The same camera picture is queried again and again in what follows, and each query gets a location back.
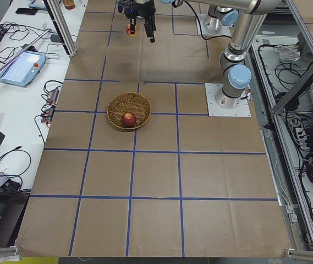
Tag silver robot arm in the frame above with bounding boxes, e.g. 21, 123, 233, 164
117, 0, 280, 109

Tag round woven wicker basket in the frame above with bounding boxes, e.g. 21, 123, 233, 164
107, 92, 151, 131

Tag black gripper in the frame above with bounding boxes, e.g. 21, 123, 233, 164
117, 0, 156, 43

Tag black smartphone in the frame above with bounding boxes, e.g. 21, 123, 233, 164
15, 8, 37, 15

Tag blue teach pendant tablet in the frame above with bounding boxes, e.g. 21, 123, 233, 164
0, 51, 46, 87

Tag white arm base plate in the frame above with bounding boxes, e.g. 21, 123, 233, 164
205, 83, 251, 118

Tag aluminium frame post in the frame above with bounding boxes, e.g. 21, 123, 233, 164
43, 0, 77, 57

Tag dark red apple in basket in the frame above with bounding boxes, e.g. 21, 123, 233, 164
122, 112, 136, 128

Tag red yellow apple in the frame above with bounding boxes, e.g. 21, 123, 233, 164
125, 24, 138, 37

